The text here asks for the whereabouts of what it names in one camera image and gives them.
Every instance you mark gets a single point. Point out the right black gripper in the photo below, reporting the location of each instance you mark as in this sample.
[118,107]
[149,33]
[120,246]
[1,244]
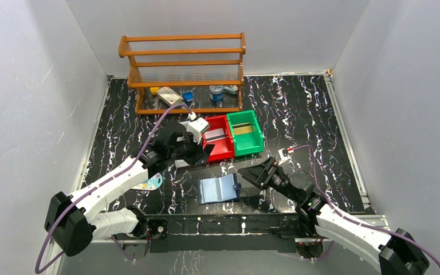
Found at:
[261,175]

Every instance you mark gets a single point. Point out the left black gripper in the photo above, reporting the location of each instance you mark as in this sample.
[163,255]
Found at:
[186,145]

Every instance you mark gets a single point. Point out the red plastic bin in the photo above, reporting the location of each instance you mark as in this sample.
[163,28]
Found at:
[224,148]

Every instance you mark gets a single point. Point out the green plastic bin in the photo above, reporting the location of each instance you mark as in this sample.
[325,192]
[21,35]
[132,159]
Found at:
[250,143]

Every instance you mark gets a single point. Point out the navy blue card holder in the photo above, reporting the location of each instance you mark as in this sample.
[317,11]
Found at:
[219,189]

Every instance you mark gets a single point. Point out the blue toothbrush blister pack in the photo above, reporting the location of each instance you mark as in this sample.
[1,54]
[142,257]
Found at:
[151,184]

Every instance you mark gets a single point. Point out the wooden shelf rack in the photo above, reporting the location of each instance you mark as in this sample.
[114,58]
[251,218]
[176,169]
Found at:
[182,61]

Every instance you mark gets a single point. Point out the white plastic bin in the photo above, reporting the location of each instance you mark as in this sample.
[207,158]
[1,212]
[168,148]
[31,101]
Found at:
[180,163]

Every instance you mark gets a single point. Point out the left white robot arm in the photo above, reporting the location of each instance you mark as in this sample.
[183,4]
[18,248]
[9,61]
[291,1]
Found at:
[73,221]

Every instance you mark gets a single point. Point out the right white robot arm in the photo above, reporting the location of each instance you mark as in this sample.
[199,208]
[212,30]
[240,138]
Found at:
[389,252]

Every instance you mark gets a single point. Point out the white card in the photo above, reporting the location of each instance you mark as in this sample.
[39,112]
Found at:
[214,135]

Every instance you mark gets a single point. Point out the gold card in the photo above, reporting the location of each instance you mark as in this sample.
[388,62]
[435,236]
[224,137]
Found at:
[240,129]

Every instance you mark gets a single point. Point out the blue small cube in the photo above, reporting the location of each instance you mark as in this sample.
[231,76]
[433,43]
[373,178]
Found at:
[188,96]

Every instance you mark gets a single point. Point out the blue round tin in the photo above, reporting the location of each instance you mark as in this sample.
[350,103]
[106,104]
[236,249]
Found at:
[216,93]

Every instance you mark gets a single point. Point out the white red small box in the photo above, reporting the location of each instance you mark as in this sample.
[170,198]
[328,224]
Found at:
[169,96]

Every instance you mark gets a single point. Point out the grey tape dispenser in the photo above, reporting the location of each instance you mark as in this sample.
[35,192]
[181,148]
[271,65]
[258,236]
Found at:
[231,89]

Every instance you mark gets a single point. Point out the yellow small object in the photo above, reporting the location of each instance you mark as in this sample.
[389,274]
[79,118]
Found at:
[154,90]

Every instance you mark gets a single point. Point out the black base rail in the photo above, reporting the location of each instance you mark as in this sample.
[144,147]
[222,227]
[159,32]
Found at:
[161,233]

